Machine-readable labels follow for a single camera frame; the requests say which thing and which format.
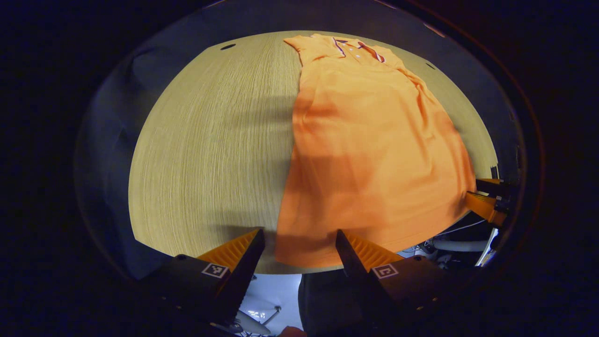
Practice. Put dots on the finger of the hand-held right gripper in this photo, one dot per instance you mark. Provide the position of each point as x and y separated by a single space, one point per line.
493 187
486 208

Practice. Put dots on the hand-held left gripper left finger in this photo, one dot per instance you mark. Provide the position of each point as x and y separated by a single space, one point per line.
245 276

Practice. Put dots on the white plastic object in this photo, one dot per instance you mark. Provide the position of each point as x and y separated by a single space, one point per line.
458 245

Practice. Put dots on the orange polo T-shirt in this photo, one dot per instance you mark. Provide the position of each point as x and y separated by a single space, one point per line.
374 164

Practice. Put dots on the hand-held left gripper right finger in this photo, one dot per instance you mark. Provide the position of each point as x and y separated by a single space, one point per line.
355 276

